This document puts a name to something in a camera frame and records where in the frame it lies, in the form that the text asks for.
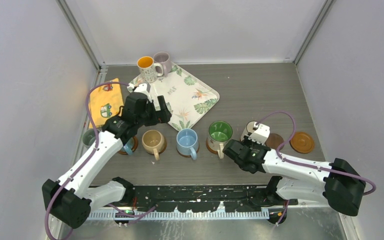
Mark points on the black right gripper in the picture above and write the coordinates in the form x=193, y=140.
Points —
x=247, y=140

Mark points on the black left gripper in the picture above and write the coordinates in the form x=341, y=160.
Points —
x=162, y=116

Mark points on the beige speckled ceramic mug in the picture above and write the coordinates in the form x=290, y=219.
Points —
x=153, y=136

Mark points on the dark walnut wooden coaster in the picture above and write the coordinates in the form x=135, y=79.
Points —
x=274, y=140

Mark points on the white mug black handle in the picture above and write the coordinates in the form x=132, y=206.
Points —
x=253, y=132

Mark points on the leaf pattern serving tray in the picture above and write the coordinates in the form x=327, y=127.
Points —
x=186, y=97

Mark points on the light blue mug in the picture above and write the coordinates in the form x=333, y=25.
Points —
x=187, y=142

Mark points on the green interior floral mug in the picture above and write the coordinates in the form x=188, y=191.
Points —
x=220, y=131

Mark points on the orange interior patterned mug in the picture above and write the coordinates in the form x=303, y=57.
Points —
x=149, y=70

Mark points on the orange interior blue mug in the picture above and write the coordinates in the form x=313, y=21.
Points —
x=130, y=147

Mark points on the lilac mug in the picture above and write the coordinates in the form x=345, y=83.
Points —
x=164, y=59

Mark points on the yellow printed cloth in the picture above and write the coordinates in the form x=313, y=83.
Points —
x=104, y=102

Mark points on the grey ceramic mug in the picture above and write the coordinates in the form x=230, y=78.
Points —
x=88, y=137

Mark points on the brown wooden ringed coaster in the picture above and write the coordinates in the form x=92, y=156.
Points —
x=186, y=156

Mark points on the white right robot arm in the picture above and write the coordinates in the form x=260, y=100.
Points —
x=334, y=183

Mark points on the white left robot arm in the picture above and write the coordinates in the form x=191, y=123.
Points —
x=70, y=198

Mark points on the aluminium front rail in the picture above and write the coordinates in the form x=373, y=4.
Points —
x=127, y=214

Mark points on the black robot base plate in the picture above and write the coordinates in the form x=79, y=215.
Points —
x=197, y=198

